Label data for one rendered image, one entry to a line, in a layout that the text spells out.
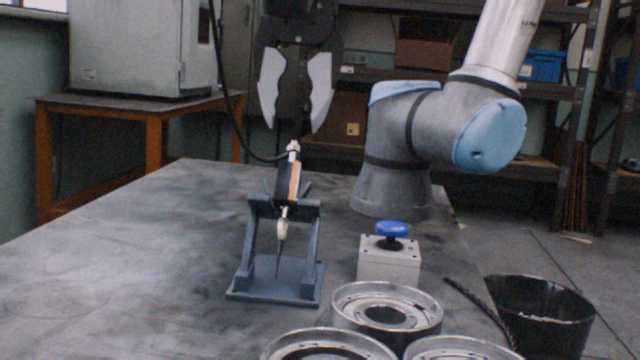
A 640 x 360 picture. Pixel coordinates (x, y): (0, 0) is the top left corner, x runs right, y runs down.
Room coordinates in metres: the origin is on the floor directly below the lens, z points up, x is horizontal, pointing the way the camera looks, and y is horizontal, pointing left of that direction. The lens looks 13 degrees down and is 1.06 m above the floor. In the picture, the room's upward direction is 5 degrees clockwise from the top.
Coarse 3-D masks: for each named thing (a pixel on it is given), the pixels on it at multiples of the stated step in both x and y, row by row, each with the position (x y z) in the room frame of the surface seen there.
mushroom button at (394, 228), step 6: (378, 222) 0.63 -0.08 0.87; (384, 222) 0.63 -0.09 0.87; (390, 222) 0.63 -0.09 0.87; (396, 222) 0.63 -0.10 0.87; (402, 222) 0.64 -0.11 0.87; (378, 228) 0.62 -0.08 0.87; (384, 228) 0.61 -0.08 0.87; (390, 228) 0.61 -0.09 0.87; (396, 228) 0.61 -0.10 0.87; (402, 228) 0.62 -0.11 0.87; (384, 234) 0.61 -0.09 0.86; (390, 234) 0.61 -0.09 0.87; (396, 234) 0.61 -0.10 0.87; (402, 234) 0.61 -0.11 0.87; (390, 240) 0.62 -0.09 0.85
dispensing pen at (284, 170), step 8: (296, 144) 0.65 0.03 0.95; (288, 152) 0.65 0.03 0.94; (296, 152) 0.65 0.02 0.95; (280, 160) 0.62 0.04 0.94; (288, 160) 0.64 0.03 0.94; (280, 168) 0.61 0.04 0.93; (288, 168) 0.61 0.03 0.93; (280, 176) 0.61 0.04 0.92; (288, 176) 0.61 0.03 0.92; (280, 184) 0.60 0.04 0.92; (288, 184) 0.60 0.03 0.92; (280, 192) 0.60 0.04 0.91; (288, 192) 0.60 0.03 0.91; (272, 200) 0.60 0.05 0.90; (280, 200) 0.60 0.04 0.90; (280, 208) 0.60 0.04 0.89; (288, 208) 0.60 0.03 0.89; (280, 216) 0.60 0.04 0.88; (288, 216) 0.60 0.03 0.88; (280, 224) 0.59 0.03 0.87; (280, 232) 0.59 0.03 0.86; (280, 240) 0.58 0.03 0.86; (280, 248) 0.58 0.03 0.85; (280, 256) 0.58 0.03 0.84
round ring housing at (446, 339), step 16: (432, 336) 0.42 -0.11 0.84; (448, 336) 0.42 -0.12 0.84; (464, 336) 0.43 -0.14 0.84; (416, 352) 0.41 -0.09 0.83; (432, 352) 0.42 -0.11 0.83; (448, 352) 0.42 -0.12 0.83; (464, 352) 0.42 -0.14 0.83; (480, 352) 0.42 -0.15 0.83; (496, 352) 0.41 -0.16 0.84; (512, 352) 0.40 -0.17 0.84
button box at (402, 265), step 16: (368, 240) 0.64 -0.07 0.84; (384, 240) 0.64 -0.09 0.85; (400, 240) 0.66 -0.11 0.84; (416, 240) 0.66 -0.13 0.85; (368, 256) 0.60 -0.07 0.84; (384, 256) 0.60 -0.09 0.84; (400, 256) 0.60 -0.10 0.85; (416, 256) 0.60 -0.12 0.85; (368, 272) 0.60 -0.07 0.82; (384, 272) 0.60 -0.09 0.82; (400, 272) 0.59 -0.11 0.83; (416, 272) 0.59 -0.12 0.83; (416, 288) 0.59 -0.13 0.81
